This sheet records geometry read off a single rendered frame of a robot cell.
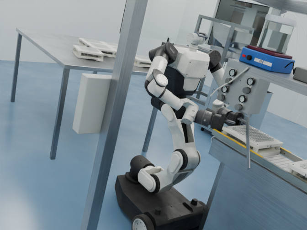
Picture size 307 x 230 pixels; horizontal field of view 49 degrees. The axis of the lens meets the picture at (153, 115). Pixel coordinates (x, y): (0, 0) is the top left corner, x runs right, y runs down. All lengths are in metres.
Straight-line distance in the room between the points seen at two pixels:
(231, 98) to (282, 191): 0.52
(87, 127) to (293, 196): 0.98
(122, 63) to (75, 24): 5.39
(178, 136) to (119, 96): 0.90
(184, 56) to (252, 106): 0.61
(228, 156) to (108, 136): 0.70
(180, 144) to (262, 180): 0.70
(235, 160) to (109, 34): 5.73
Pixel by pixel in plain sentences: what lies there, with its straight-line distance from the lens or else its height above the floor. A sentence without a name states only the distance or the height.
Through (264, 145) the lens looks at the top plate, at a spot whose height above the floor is 0.96.
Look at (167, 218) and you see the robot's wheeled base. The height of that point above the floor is 0.19.
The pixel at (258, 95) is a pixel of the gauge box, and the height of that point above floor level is 1.20.
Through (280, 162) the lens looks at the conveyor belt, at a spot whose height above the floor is 0.89.
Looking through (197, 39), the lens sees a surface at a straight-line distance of 1.73.
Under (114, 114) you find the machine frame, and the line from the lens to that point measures 1.48.
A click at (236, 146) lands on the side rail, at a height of 0.91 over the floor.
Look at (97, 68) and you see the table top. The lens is 2.95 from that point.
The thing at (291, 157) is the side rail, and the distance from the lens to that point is 1.99.
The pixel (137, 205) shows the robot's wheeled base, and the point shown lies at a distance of 2.45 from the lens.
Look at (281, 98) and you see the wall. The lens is 7.13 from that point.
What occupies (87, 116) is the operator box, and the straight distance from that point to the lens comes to 1.49.
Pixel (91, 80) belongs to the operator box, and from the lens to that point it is 1.44.
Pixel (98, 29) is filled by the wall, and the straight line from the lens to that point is 7.09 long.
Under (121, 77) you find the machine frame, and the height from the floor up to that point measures 1.18.
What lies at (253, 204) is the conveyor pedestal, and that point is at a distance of 1.89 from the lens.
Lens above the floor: 1.51
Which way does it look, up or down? 18 degrees down
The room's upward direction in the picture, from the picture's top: 14 degrees clockwise
